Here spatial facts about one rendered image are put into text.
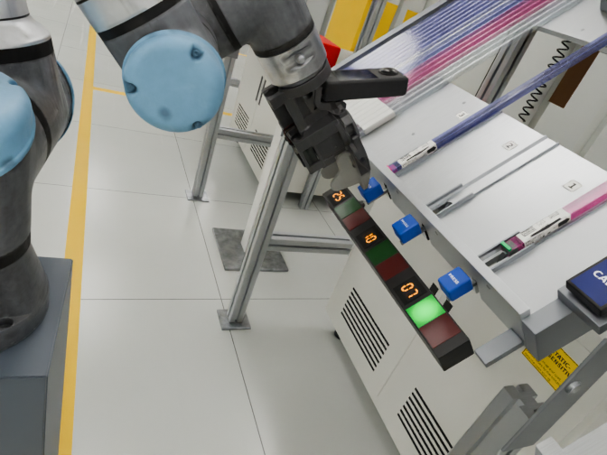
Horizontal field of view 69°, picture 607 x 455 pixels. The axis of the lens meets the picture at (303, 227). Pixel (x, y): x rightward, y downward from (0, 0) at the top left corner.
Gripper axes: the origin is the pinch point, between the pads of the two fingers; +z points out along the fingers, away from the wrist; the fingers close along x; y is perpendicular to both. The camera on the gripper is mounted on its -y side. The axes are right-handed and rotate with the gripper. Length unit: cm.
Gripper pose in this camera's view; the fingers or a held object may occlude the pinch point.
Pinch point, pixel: (366, 179)
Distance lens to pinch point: 67.2
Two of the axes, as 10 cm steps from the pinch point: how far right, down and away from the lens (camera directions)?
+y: -8.5, 5.2, 0.2
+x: 3.4, 5.8, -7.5
